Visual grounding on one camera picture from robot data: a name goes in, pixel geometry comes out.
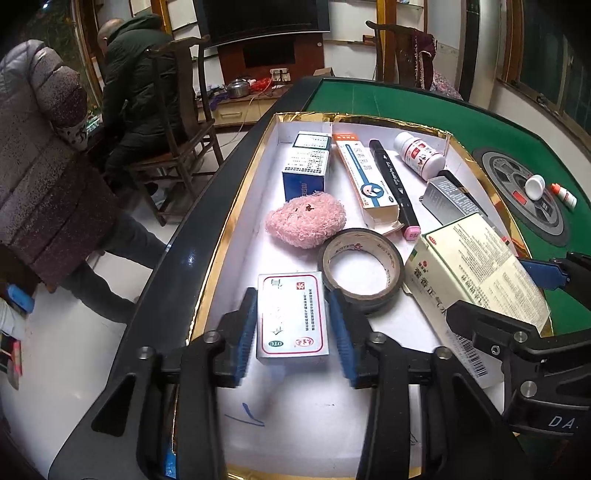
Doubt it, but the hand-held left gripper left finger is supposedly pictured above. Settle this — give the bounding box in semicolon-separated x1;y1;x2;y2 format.
48;287;259;480

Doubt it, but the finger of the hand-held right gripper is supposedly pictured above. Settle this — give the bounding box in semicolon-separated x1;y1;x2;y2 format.
519;251;591;292
445;299;591;366

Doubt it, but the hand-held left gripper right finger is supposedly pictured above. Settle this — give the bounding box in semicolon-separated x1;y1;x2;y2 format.
327;288;522;480

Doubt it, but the black tape roll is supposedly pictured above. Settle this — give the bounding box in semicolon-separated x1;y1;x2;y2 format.
318;227;406;315

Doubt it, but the large cream medicine box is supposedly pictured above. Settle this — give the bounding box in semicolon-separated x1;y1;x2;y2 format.
403;212;552;388

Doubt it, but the silver red medicine box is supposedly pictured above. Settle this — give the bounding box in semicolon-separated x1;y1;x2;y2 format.
256;271;331;365

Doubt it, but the white gold-edged cardboard box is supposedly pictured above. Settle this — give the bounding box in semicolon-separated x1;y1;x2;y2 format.
168;111;555;480

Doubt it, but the pink plush toy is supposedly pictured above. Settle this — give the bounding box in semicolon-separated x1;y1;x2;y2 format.
265;191;347;250

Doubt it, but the pink and white medicine box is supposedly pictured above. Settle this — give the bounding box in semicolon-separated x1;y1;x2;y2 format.
419;176;483;224

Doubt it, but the long white ointment box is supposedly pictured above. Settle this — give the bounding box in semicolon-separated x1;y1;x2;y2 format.
332;132;402;236

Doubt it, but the black marker pink cap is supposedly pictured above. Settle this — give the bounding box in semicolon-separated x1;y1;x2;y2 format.
368;139;422;241

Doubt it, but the white pill bottle red label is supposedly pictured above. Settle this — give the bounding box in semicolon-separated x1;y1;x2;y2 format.
393;131;446;181

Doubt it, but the blue white medicine box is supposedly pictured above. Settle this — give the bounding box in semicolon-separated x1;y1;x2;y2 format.
281;131;333;201

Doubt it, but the small red-capped dropper bottle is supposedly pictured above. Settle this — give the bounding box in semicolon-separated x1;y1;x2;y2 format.
550;182;578;210

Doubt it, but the plain white pill bottle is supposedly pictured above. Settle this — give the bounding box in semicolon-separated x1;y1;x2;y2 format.
524;174;548;201

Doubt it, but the round silver table console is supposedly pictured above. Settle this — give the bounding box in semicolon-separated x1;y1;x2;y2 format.
472;147;571;247

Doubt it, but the dark wooden chair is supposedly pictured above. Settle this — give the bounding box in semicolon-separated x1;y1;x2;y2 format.
124;34;225;227

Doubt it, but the pink floral cloth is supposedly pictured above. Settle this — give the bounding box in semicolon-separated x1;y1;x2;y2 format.
429;69;464;100

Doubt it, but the blue object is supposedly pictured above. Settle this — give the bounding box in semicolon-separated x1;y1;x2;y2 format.
7;284;35;315

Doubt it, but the dark red fringed cloth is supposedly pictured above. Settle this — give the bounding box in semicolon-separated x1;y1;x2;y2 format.
406;30;438;88

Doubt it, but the wooden chair with cloth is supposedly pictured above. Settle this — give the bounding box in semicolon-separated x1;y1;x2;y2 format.
366;21;437;88

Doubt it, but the wooden television cabinet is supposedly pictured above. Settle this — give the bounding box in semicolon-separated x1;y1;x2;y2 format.
198;32;326;127

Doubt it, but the black television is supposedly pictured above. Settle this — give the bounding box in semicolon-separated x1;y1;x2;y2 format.
194;0;332;47

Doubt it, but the window with brown frame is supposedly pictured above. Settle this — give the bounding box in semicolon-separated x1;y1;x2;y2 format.
496;0;591;134

